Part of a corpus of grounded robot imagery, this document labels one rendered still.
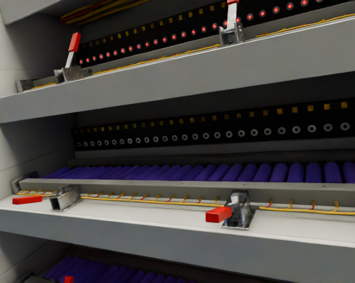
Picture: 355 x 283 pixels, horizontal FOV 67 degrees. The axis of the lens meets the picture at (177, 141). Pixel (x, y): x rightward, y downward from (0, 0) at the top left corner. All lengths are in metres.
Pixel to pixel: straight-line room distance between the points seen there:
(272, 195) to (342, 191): 0.07
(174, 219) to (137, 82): 0.18
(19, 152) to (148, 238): 0.37
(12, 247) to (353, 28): 0.62
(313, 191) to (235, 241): 0.10
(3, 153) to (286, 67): 0.51
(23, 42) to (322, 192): 0.60
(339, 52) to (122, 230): 0.30
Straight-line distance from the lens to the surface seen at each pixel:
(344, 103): 0.43
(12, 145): 0.61
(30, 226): 0.50
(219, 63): 0.31
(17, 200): 0.41
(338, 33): 0.30
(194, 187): 0.34
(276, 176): 0.36
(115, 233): 0.37
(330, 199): 0.32
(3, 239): 0.62
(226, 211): 0.25
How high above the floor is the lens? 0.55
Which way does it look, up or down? 6 degrees up
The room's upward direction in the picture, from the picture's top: straight up
